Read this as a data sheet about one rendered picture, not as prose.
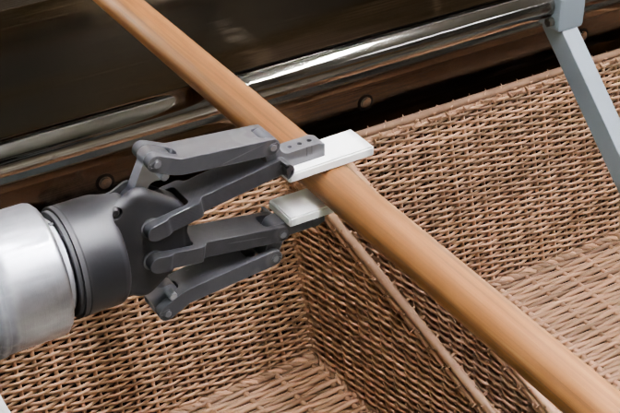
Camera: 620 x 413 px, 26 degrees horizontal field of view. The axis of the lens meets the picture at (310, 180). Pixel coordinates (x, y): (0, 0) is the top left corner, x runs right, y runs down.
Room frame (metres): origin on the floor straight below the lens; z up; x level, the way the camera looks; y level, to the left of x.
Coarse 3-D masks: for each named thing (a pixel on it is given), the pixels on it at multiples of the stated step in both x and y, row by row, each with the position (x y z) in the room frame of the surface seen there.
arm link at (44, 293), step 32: (0, 224) 0.68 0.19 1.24; (32, 224) 0.69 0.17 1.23; (0, 256) 0.66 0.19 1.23; (32, 256) 0.67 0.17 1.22; (64, 256) 0.68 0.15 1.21; (0, 288) 0.64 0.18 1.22; (32, 288) 0.65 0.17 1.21; (64, 288) 0.66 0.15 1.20; (0, 320) 0.64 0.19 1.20; (32, 320) 0.65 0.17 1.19; (64, 320) 0.66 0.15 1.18; (0, 352) 0.64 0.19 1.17
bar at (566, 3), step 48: (528, 0) 1.15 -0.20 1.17; (576, 0) 1.17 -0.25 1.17; (336, 48) 1.05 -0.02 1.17; (384, 48) 1.06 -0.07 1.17; (432, 48) 1.09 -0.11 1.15; (576, 48) 1.15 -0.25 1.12; (192, 96) 0.97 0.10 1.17; (576, 96) 1.14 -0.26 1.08; (0, 144) 0.88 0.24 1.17; (48, 144) 0.90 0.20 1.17; (96, 144) 0.91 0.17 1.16
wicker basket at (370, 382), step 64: (256, 192) 1.37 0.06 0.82; (320, 256) 1.34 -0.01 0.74; (128, 320) 1.25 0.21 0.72; (192, 320) 1.29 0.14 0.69; (256, 320) 1.32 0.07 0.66; (320, 320) 1.34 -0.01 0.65; (384, 320) 1.22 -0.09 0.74; (0, 384) 1.15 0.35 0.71; (128, 384) 1.22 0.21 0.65; (256, 384) 1.29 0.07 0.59; (320, 384) 1.29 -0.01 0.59; (384, 384) 1.22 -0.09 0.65; (448, 384) 1.12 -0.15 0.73
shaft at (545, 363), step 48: (96, 0) 1.11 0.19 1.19; (192, 48) 0.98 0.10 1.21; (240, 96) 0.90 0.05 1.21; (336, 192) 0.78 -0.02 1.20; (384, 240) 0.72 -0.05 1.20; (432, 240) 0.71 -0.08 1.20; (432, 288) 0.68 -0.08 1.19; (480, 288) 0.66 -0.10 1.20; (480, 336) 0.64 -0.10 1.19; (528, 336) 0.61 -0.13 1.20; (576, 384) 0.57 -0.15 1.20
